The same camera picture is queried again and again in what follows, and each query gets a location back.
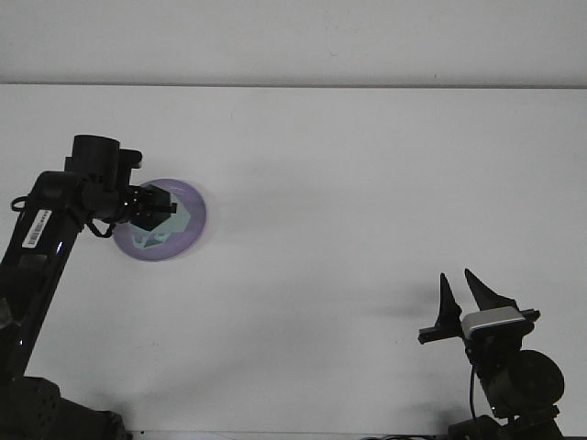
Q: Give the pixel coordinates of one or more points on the pale blue faceted cup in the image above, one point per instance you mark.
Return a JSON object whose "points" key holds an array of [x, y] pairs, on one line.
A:
{"points": [[179, 222]]}

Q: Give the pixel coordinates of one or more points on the pale purple round plate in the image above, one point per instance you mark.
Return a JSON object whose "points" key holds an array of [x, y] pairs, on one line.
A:
{"points": [[195, 229]]}

